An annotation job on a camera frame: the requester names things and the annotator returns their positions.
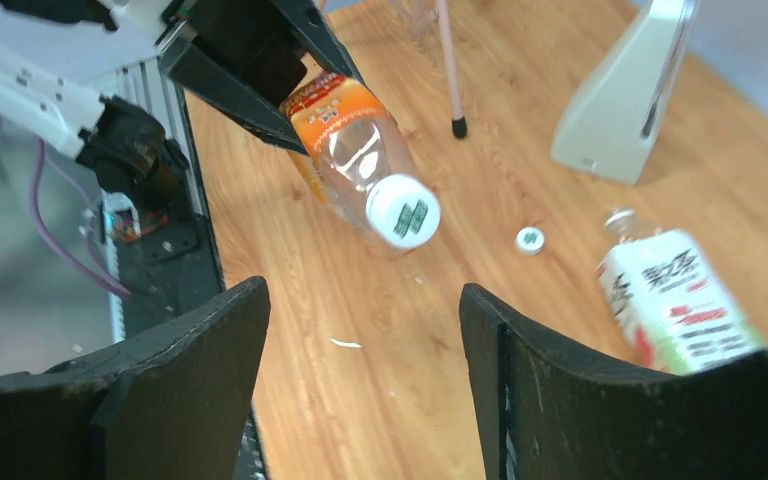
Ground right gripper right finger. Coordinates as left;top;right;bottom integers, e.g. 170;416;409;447
459;283;768;479

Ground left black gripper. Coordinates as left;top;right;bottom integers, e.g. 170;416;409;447
159;0;366;153

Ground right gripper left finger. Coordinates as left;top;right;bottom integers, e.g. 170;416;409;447
0;276;271;479

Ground orange label plastic bottle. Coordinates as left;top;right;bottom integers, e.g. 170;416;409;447
279;71;436;255

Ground white bottle cap green print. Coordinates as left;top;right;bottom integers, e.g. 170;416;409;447
365;174;441;250

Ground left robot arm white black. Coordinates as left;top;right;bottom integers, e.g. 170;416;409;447
0;0;360;211

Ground white green label bottle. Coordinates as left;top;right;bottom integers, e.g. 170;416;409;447
596;208;764;375

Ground small white bottle cap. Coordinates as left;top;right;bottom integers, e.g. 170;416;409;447
515;226;546;255

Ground pink music stand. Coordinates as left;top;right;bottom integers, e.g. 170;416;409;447
383;0;469;140

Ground beige metronome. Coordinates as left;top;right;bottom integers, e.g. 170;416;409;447
550;0;698;185

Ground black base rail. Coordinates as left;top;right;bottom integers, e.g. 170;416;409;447
106;95;269;479

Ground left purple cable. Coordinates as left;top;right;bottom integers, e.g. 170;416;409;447
28;139;134;301

